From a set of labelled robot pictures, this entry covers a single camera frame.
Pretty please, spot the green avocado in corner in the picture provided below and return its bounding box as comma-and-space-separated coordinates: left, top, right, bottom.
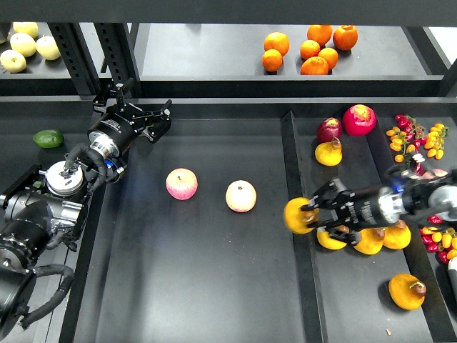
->
140, 124, 155, 140

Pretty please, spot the black tray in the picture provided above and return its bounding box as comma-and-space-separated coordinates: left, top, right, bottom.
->
1, 101, 105, 342
280, 98, 456, 342
75, 106, 307, 342

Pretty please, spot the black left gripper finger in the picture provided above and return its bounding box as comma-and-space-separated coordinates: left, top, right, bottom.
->
131, 99, 172, 143
92, 78, 134, 114

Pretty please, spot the pale pink apple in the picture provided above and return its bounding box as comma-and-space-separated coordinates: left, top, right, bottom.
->
226, 180, 257, 213

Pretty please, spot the red chili pepper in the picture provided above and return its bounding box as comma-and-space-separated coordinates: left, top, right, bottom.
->
410, 150, 425, 176

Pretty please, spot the yellow pear with stem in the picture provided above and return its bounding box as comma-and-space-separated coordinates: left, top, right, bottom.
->
316, 228, 347, 250

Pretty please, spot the green avocado upper left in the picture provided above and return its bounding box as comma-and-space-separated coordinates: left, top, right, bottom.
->
33, 129, 64, 149

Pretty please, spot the red cherry tomato bunch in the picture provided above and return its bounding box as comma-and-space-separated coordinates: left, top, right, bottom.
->
394, 114, 427, 147

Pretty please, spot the pink apple right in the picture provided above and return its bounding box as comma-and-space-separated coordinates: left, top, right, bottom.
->
422, 169, 448, 179

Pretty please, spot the black metal shelf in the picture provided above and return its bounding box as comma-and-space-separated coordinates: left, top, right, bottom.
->
1, 1, 456, 98

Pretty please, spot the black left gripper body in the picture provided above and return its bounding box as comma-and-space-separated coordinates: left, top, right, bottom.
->
88, 105, 146, 157

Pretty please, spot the orange cherry tomato bunch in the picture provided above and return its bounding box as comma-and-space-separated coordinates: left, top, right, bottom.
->
386, 126, 416, 163
424, 122, 449, 160

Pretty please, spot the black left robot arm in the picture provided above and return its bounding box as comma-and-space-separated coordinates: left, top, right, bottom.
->
1, 81, 171, 337

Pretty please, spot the black left tray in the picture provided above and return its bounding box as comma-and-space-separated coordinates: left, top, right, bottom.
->
1, 101, 105, 342

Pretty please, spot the orange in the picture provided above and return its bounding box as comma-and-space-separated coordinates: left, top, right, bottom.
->
333, 25, 358, 51
261, 49, 283, 72
318, 47, 338, 71
307, 24, 333, 46
300, 39, 321, 60
263, 31, 290, 56
300, 56, 329, 75

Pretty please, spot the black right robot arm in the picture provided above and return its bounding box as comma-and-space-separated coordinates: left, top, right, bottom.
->
296, 164, 456, 246

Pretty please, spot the black centre tray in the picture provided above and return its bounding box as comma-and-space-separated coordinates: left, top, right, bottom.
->
75, 106, 307, 342

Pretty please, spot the black right tray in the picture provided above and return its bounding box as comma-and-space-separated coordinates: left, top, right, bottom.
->
280, 98, 456, 342

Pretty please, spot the dark red apple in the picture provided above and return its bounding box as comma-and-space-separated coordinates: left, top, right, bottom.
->
316, 117, 343, 143

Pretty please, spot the pale yellow pear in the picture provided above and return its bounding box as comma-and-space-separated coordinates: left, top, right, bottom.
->
36, 36, 61, 61
10, 33, 37, 58
13, 21, 39, 39
1, 49, 26, 74

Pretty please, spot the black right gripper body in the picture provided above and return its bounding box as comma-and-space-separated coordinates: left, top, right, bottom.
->
330, 186, 400, 232

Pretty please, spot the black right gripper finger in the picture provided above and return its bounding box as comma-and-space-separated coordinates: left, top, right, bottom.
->
300, 177, 348, 212
313, 219, 361, 245

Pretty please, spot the pink red apple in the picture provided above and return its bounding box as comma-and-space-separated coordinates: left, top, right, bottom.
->
166, 168, 198, 201

